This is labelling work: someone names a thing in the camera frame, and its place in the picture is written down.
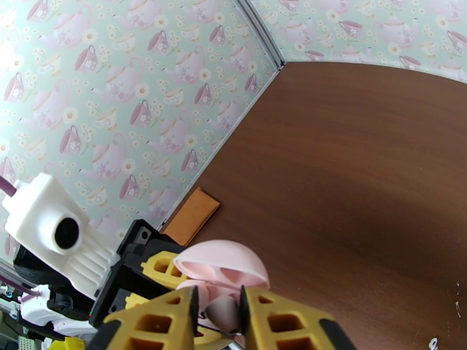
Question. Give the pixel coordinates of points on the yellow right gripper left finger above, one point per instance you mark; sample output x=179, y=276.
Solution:
x=120, y=321

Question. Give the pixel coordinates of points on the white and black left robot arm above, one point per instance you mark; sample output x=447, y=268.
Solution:
x=36, y=310

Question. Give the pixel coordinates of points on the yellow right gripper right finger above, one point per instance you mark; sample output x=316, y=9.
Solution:
x=262, y=305

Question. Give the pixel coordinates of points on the orange flat pouch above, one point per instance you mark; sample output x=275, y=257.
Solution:
x=193, y=217

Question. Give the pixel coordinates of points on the white round lid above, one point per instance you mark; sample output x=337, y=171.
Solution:
x=219, y=254

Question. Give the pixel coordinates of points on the aluminium corner post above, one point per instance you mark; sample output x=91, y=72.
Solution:
x=259, y=31

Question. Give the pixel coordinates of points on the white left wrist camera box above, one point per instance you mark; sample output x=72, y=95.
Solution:
x=43, y=203

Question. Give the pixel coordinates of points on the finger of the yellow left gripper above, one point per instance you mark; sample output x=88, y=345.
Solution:
x=153, y=267
x=215, y=341

